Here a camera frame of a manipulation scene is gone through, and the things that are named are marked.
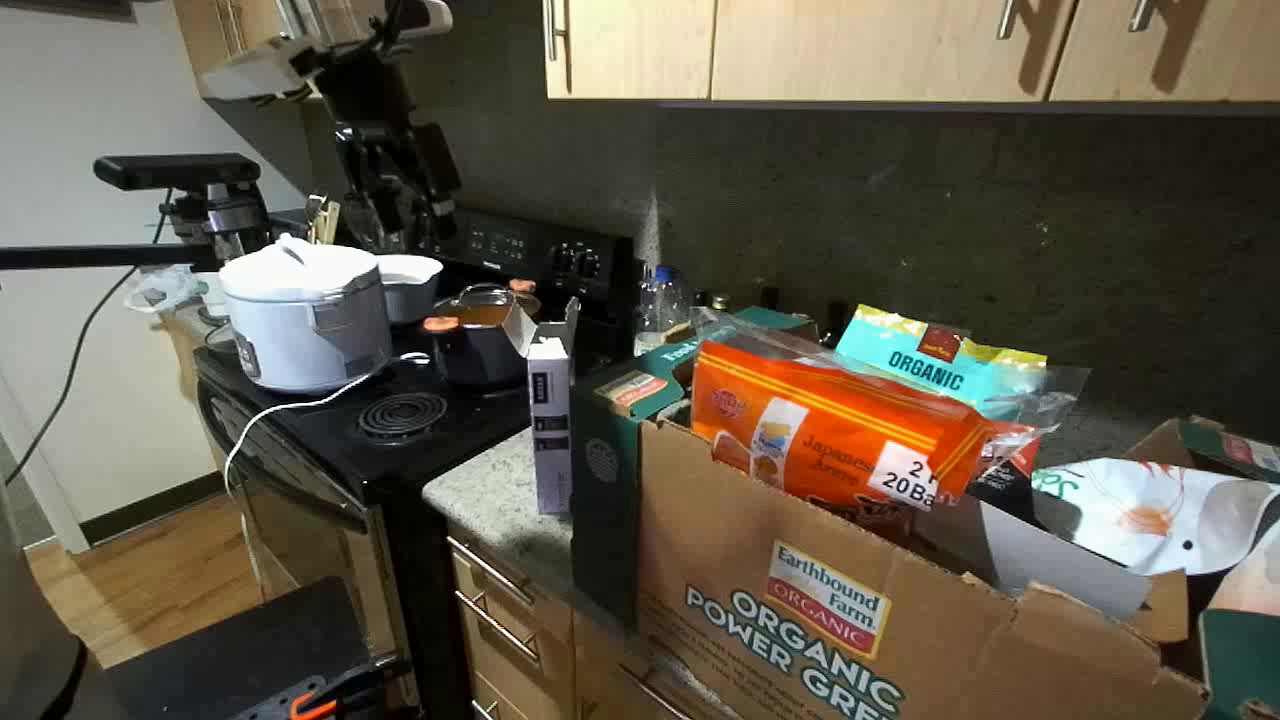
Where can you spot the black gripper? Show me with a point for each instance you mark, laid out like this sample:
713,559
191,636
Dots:
402,164

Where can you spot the tall white printed box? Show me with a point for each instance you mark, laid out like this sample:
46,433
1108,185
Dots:
550,426

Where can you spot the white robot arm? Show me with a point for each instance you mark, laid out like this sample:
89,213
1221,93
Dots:
381,83

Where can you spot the green cardboard produce box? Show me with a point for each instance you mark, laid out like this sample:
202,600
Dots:
745,587

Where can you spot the white cooking pot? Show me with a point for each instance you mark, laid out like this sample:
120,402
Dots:
409,283

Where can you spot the white rice cooker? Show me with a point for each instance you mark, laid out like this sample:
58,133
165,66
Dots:
300,322

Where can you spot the black stove top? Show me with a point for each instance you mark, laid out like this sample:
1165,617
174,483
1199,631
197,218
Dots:
284,408

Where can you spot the black kitchen stove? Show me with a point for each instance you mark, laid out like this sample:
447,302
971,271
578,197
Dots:
333,465

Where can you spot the large clear blue-capped bottle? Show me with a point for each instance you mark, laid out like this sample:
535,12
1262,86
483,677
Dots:
660,302

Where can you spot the wooden lower cabinet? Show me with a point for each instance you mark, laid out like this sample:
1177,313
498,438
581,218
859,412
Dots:
514,624

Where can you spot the wooden cabinet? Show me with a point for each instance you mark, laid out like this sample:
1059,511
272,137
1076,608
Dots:
514,624
866,44

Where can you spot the orange plastic bread bag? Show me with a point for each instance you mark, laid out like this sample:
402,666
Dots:
825,423

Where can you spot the black cart orange clamps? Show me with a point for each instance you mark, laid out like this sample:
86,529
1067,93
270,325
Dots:
227,666

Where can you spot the wooden upper cabinet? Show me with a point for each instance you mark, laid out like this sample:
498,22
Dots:
866,44

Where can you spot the teal organic food bag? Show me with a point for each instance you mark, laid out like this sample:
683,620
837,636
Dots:
935,355

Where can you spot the white printed plastic bag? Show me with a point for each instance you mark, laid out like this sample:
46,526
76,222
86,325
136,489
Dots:
1147,514

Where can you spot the black camera stand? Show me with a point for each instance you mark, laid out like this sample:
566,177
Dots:
223,222

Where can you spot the black camera bar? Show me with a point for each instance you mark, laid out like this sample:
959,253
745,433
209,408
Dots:
174,168

